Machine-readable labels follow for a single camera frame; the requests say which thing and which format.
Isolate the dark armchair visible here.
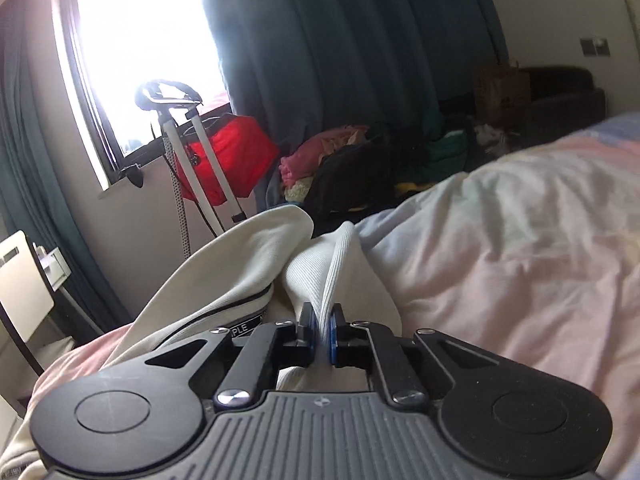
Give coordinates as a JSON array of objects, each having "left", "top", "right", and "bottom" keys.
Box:
[{"left": 520, "top": 66, "right": 608, "bottom": 148}]

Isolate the brown paper bag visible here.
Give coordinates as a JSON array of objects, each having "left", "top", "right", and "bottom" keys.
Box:
[{"left": 473, "top": 64, "right": 532, "bottom": 128}]

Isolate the black clothes pile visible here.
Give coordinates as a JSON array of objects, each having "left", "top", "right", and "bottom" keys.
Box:
[{"left": 302, "top": 124, "right": 435, "bottom": 236}]

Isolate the red bag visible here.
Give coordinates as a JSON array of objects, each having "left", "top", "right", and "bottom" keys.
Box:
[{"left": 178, "top": 114, "right": 280, "bottom": 207}]

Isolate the teal window curtain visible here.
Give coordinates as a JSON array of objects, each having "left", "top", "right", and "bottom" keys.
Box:
[
  {"left": 1, "top": 0, "right": 132, "bottom": 332},
  {"left": 199, "top": 0, "right": 509, "bottom": 206}
]

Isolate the teal window curtain left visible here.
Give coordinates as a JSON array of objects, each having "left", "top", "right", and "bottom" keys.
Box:
[{"left": 1, "top": 0, "right": 132, "bottom": 332}]

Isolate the wall switch plate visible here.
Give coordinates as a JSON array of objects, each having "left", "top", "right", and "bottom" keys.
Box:
[{"left": 580, "top": 37, "right": 611, "bottom": 58}]

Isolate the white garment steamer stand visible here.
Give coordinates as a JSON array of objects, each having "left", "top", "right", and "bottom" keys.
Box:
[{"left": 136, "top": 80, "right": 247, "bottom": 257}]

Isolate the pink clothes pile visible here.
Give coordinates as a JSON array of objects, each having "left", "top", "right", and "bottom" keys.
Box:
[{"left": 279, "top": 126, "right": 369, "bottom": 203}]

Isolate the pastel pink bed duvet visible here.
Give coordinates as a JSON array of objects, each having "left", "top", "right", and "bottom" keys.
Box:
[{"left": 0, "top": 110, "right": 640, "bottom": 480}]

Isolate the cream white zip jacket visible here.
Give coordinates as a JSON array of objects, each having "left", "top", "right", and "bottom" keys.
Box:
[{"left": 0, "top": 202, "right": 404, "bottom": 480}]

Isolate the white and black chair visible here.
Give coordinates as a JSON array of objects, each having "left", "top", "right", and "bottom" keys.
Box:
[{"left": 1, "top": 231, "right": 75, "bottom": 376}]

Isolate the teal window curtain right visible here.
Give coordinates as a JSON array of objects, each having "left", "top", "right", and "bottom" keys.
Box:
[{"left": 199, "top": 0, "right": 509, "bottom": 206}]

